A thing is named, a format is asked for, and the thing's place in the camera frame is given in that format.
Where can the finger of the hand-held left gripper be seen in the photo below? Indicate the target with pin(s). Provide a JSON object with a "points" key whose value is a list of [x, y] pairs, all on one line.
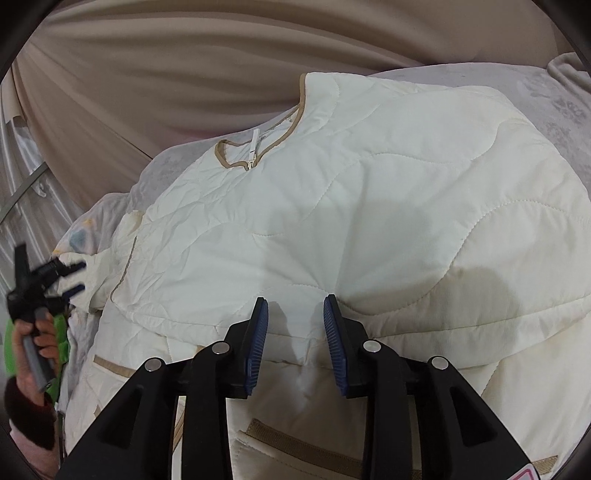
{"points": [[73, 290], [69, 269]]}

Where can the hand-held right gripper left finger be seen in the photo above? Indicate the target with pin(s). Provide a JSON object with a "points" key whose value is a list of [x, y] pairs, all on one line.
{"points": [[257, 347]]}

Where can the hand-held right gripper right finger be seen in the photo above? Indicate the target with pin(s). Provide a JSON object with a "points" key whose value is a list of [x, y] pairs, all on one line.
{"points": [[334, 347]]}

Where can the white quilted jacket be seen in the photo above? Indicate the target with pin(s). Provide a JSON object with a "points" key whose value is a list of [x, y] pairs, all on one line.
{"points": [[369, 207]]}

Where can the person's left forearm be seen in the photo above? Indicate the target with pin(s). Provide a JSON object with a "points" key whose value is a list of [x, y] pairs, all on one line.
{"points": [[25, 410]]}

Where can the person's left hand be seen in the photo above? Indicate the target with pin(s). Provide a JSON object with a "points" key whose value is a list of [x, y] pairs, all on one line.
{"points": [[48, 341]]}

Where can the metal rack bar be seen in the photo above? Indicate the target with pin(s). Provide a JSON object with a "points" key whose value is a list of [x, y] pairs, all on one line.
{"points": [[27, 185]]}

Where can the silvery satin cloth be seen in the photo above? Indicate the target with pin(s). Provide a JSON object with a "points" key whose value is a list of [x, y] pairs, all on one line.
{"points": [[23, 138]]}

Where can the beige backdrop curtain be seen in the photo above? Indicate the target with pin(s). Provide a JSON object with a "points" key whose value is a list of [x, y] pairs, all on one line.
{"points": [[161, 69]]}

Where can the floral printed blanket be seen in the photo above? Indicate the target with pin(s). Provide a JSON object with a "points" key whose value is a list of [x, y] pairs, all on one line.
{"points": [[545, 101]]}

